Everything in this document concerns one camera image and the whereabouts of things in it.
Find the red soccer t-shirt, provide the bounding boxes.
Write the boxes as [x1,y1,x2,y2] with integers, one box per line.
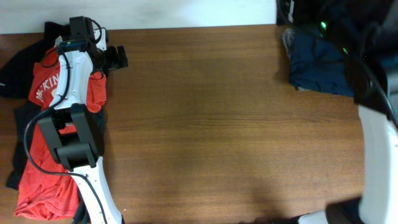
[23,47,108,224]

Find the black garment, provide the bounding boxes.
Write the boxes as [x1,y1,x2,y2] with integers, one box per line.
[0,21,108,190]

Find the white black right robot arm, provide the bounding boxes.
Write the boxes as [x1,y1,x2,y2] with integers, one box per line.
[294,0,397,224]

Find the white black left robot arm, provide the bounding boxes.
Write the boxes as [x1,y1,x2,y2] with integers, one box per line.
[37,39,124,223]

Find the navy blue shorts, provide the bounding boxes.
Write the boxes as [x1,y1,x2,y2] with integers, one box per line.
[289,32,354,97]

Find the grey folded garment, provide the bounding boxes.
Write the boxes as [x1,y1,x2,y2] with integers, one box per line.
[281,27,312,91]

